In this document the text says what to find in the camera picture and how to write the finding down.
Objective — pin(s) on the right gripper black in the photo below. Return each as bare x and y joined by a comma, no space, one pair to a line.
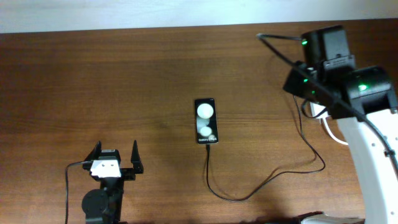
288,83

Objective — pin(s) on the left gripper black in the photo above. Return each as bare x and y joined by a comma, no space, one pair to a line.
129,173

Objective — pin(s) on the black smartphone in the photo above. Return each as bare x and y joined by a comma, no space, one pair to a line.
206,121

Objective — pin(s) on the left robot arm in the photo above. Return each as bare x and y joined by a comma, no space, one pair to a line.
104,205

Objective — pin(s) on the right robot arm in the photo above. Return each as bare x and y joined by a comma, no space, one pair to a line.
364,104

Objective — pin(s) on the white power strip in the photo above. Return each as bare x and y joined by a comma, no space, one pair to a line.
316,109

